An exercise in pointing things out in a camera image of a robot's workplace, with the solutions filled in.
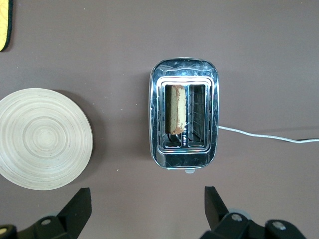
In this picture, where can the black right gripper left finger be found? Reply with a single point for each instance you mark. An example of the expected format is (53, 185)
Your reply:
(74, 214)

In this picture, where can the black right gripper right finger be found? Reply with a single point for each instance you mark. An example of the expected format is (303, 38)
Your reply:
(216, 211)

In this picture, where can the round wooden plate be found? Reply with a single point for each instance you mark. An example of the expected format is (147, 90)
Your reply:
(45, 139)

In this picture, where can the slice of toast bread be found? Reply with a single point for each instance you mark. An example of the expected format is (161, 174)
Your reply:
(174, 109)

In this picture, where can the chrome two-slot toaster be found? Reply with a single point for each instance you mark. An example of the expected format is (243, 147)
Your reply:
(184, 159)

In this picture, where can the brown table cover sheet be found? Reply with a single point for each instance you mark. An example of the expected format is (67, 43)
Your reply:
(119, 49)

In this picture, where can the yellow quilted oven mitt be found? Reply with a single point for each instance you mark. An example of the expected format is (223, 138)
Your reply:
(3, 22)

